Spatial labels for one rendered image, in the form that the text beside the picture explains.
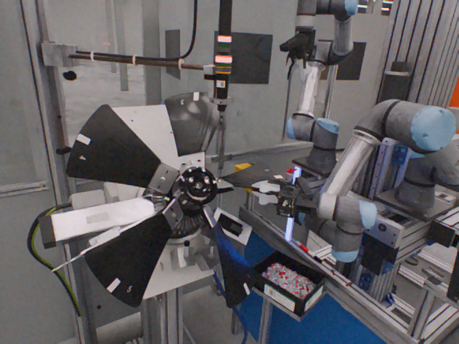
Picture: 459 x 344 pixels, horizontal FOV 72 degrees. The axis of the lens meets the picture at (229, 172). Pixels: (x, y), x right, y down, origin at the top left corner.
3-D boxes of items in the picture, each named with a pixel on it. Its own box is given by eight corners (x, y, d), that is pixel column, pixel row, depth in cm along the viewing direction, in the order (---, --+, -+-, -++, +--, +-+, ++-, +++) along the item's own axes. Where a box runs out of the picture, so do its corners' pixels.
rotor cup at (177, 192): (154, 188, 99) (165, 175, 88) (190, 168, 106) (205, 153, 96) (179, 227, 98) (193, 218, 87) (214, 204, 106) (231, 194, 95)
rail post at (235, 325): (230, 331, 191) (238, 218, 161) (235, 328, 193) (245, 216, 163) (233, 336, 188) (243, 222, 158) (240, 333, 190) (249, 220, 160)
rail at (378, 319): (238, 218, 161) (239, 205, 158) (244, 216, 163) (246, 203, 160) (410, 362, 91) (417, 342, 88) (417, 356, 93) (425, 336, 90)
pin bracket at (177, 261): (169, 252, 110) (177, 248, 102) (184, 249, 112) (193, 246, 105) (171, 269, 108) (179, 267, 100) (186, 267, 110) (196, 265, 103)
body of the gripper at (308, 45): (315, 60, 133) (320, 29, 128) (300, 59, 129) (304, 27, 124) (302, 59, 139) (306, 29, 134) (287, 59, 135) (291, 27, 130)
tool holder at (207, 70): (199, 102, 91) (199, 65, 87) (210, 98, 97) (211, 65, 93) (227, 105, 88) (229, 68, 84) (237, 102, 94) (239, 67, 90)
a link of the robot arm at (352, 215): (371, 237, 87) (378, 210, 84) (330, 228, 90) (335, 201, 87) (370, 224, 94) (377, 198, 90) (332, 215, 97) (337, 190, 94)
